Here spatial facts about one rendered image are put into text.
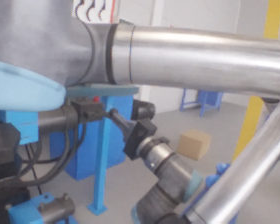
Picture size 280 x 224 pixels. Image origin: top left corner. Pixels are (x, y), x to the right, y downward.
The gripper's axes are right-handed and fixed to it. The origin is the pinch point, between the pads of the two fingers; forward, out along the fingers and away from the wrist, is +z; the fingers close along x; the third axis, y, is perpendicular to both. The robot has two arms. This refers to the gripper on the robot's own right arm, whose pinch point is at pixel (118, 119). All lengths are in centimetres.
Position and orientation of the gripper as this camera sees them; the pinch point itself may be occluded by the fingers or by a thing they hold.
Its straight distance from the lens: 67.0
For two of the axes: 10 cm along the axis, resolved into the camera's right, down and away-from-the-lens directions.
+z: -6.8, -5.8, 4.6
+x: -4.0, 8.1, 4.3
